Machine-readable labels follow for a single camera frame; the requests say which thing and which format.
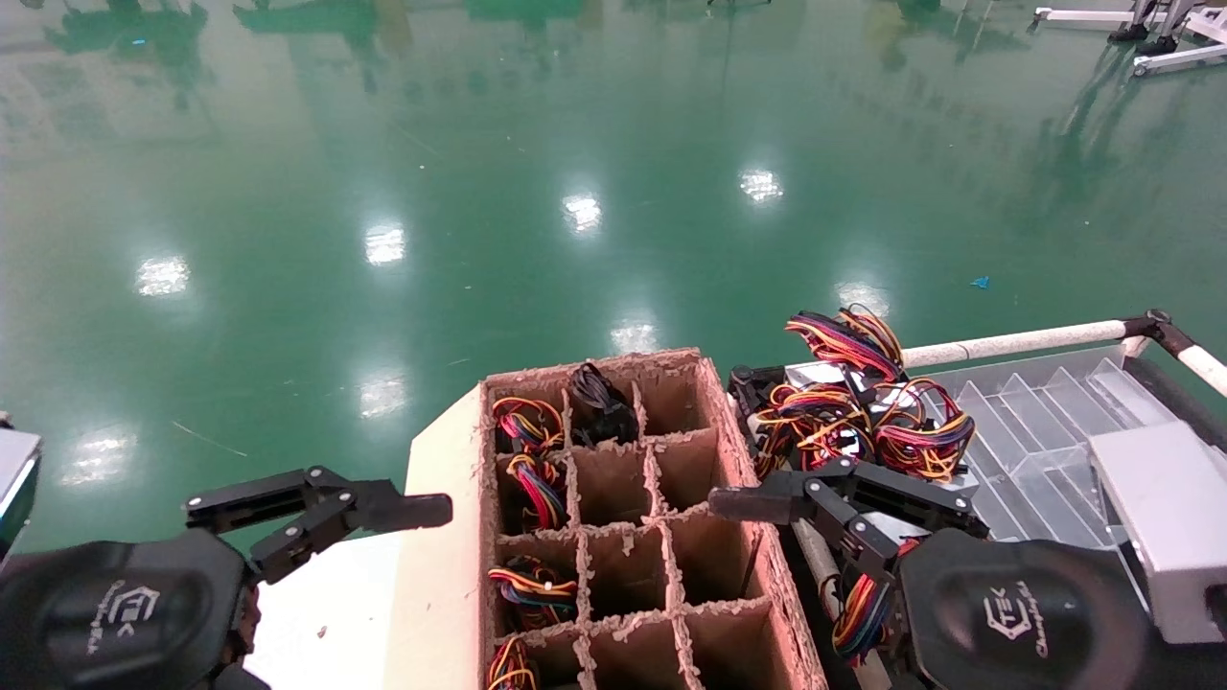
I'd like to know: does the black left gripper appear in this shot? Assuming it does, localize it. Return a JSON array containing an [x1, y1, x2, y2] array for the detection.
[[0, 467, 452, 690]]

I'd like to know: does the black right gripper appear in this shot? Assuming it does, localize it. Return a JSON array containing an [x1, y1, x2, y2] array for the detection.
[[709, 458, 1175, 690]]

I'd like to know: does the clear acrylic divider tray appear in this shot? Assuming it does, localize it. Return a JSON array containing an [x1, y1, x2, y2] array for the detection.
[[920, 345, 1185, 552]]

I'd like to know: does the brown divided cardboard box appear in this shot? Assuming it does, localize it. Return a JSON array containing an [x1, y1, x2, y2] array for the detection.
[[383, 348, 830, 690]]

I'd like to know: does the black pipe joint connector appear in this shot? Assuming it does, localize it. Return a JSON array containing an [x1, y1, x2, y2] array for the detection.
[[1122, 309, 1197, 360]]

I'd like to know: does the long white cart rail pipe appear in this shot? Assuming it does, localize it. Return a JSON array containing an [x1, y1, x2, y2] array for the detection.
[[901, 319, 1132, 370]]

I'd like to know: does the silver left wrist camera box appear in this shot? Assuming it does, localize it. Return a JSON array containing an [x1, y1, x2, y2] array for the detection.
[[0, 414, 44, 557]]

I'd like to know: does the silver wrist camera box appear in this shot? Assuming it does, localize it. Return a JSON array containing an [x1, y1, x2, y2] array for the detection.
[[0, 414, 44, 557], [1088, 422, 1227, 645]]

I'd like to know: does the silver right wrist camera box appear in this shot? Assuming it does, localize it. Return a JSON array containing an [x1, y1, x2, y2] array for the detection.
[[1088, 422, 1227, 645]]

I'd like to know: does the black wire bundle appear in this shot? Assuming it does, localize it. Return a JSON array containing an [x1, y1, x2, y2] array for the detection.
[[568, 362, 640, 448]]

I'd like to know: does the white metal stand frame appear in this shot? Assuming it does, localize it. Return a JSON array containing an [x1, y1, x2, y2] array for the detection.
[[1030, 0, 1227, 78]]

